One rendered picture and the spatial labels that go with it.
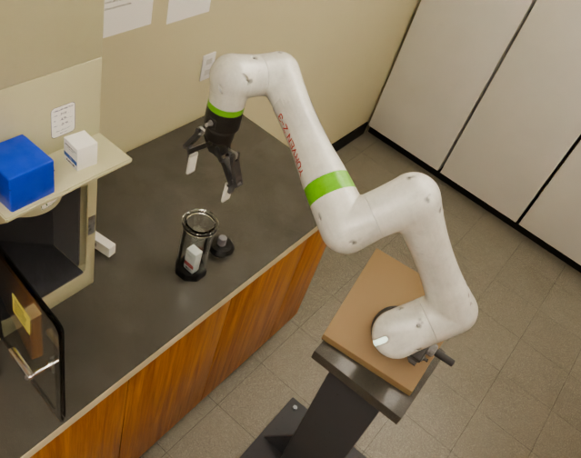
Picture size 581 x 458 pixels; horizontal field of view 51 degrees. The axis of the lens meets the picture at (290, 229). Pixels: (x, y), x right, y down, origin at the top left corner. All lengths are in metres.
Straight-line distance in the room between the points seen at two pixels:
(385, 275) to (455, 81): 2.36
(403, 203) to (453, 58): 2.73
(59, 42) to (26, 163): 0.24
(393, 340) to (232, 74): 0.79
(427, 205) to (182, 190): 1.10
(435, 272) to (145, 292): 0.88
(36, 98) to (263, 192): 1.16
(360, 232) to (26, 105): 0.74
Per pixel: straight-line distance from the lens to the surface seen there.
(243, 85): 1.45
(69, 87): 1.38
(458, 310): 1.62
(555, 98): 3.89
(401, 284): 1.88
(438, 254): 1.48
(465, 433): 3.16
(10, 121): 1.33
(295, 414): 2.84
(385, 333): 1.64
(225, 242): 2.00
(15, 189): 1.27
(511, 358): 3.57
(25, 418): 1.69
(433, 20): 4.04
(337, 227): 1.35
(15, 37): 1.24
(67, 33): 1.31
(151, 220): 2.10
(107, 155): 1.44
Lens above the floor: 2.45
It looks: 44 degrees down
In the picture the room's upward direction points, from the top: 20 degrees clockwise
